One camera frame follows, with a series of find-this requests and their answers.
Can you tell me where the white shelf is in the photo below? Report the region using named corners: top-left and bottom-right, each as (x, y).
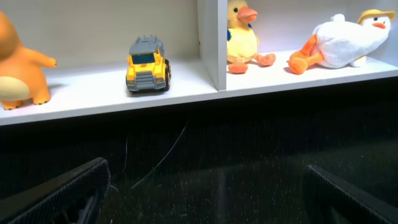
top-left (0, 0), bottom-right (398, 127)

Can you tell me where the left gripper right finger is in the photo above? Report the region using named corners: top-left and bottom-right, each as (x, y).
top-left (302, 164), bottom-right (398, 224)

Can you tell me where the yellow rubber duck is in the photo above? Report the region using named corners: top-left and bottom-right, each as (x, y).
top-left (0, 11), bottom-right (58, 111)

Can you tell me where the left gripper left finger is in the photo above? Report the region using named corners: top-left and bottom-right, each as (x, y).
top-left (0, 157), bottom-right (111, 224)

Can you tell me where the grey and yellow toy truck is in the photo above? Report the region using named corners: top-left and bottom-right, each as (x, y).
top-left (125, 35), bottom-right (172, 94)

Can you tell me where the white plush duck yellow hat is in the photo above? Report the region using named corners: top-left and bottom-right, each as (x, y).
top-left (287, 9), bottom-right (397, 76)

